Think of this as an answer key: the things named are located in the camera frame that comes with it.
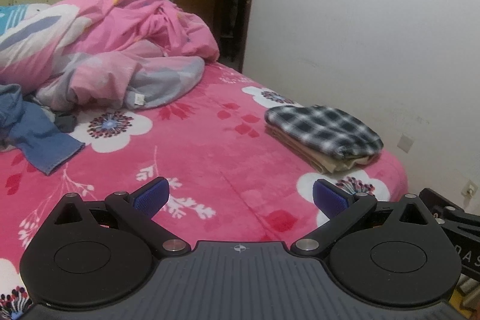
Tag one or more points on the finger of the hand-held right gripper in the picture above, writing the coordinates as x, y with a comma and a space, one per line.
446, 205

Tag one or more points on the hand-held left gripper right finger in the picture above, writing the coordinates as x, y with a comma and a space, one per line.
330, 200

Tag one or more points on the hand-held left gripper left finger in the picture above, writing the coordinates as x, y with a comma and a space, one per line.
153, 196

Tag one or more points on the black white plaid pants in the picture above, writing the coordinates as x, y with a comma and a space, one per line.
322, 125

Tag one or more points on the folded beige pants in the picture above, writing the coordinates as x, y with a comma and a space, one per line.
330, 162

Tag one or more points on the pink floral fleece blanket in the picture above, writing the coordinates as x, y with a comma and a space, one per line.
206, 155

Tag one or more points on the dark grey cloth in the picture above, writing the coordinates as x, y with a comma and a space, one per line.
65, 122

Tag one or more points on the blue jeans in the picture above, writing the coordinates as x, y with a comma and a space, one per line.
37, 132

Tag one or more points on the pink grey floral quilt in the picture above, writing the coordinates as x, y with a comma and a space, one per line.
123, 24

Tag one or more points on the teal garment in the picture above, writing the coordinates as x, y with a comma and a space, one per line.
9, 20

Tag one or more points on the white wall socket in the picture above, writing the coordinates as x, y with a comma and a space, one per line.
405, 143
471, 189

